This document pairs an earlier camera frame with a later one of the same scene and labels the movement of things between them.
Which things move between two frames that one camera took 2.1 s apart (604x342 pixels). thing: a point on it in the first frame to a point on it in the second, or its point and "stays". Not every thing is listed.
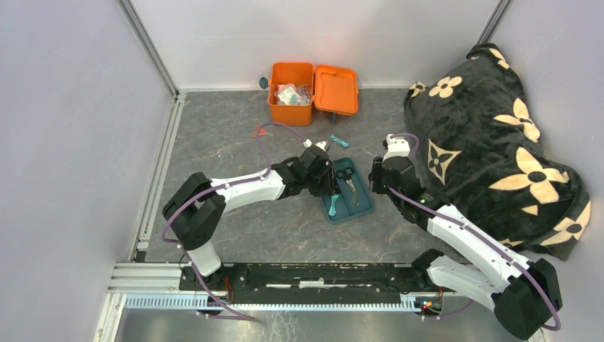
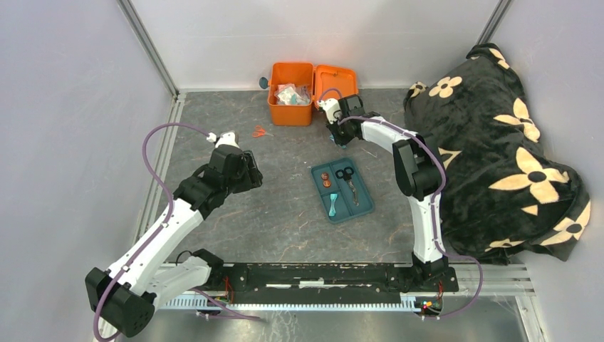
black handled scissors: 346,174 stays
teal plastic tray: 345,206 stays
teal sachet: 332,210 stays
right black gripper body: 394,199 to 341,132
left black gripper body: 322,184 to 246,179
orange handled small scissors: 262,132 stays
